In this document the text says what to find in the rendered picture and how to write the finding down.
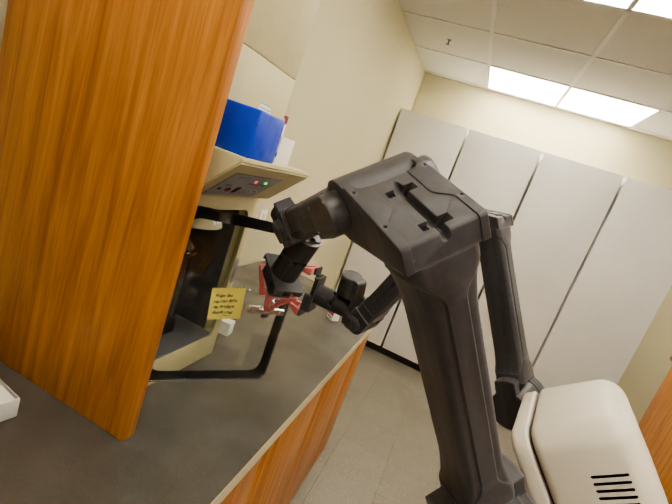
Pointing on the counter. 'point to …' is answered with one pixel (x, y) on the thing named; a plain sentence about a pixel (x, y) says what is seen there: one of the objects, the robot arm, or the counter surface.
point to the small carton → (283, 151)
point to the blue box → (249, 132)
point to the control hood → (222, 160)
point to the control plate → (243, 185)
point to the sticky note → (226, 303)
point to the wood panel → (103, 184)
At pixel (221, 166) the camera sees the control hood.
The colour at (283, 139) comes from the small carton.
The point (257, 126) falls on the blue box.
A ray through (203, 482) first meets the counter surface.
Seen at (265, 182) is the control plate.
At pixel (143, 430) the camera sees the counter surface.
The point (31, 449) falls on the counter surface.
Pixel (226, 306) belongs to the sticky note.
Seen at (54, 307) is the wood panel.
